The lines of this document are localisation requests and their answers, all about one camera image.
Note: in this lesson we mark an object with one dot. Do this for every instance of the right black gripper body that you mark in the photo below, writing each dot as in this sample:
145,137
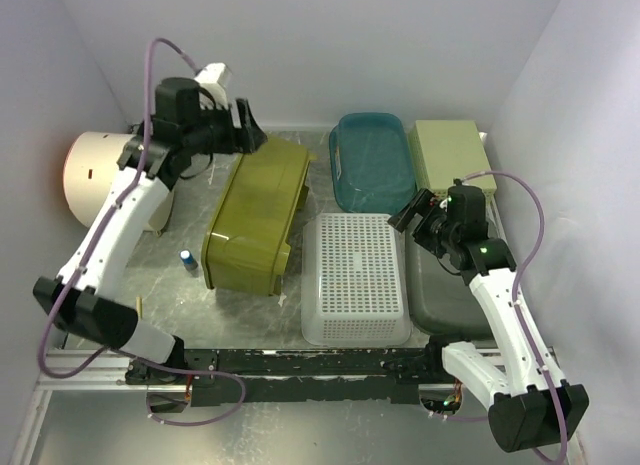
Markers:
436,233

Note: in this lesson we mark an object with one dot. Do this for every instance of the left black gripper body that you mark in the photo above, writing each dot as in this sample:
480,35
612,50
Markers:
214,131

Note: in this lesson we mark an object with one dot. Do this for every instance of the blue translucent plastic container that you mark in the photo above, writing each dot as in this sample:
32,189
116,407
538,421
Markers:
370,163

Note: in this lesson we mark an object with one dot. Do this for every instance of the pale green perforated box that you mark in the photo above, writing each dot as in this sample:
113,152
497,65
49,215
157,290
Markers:
444,150

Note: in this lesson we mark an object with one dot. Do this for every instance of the large metal tray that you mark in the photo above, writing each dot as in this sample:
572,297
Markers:
439,302

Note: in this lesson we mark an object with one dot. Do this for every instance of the olive green tub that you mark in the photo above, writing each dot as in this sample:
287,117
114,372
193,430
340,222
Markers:
246,247

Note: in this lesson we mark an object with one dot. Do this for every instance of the white perforated basket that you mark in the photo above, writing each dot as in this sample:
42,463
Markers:
352,282

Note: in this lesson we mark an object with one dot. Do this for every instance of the cream cylindrical container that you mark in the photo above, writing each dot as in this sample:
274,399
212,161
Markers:
89,169

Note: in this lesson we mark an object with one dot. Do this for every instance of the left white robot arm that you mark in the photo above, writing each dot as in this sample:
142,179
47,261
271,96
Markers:
81,299

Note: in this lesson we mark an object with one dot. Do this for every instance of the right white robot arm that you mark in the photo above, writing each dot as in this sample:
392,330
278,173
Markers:
528,401

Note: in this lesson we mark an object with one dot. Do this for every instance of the small blue capped bottle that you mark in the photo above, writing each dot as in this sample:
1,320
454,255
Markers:
188,261

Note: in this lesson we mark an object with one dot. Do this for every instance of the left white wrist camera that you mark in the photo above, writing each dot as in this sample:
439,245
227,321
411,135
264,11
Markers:
214,78

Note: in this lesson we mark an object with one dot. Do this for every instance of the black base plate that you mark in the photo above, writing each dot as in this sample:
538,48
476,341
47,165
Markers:
397,375

